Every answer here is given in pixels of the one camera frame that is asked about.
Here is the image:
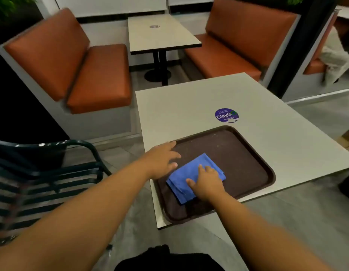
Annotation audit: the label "person's left forearm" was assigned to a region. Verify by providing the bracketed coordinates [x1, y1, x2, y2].
[0, 156, 152, 271]

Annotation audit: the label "person's right hand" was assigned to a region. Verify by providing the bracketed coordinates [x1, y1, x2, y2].
[185, 164, 227, 206]

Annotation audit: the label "dark green metal slatted chair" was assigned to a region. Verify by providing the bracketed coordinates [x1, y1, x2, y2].
[0, 139, 113, 247]

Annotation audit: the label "brown plastic tray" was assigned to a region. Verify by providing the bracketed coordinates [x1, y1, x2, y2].
[153, 125, 276, 225]

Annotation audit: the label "person's left hand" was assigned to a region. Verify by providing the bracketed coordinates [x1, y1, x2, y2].
[143, 140, 182, 181]

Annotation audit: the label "black pillar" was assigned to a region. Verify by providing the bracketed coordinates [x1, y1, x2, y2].
[267, 0, 340, 99]

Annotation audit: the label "person's black shorts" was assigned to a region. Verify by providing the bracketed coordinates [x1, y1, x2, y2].
[114, 245, 226, 271]

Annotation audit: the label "blue cleaning cloth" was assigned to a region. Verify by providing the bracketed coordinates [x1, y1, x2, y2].
[165, 152, 226, 205]

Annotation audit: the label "person's right forearm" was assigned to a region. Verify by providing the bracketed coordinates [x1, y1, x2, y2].
[209, 190, 336, 271]

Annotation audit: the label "black partition panel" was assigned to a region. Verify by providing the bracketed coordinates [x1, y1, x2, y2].
[0, 25, 69, 144]

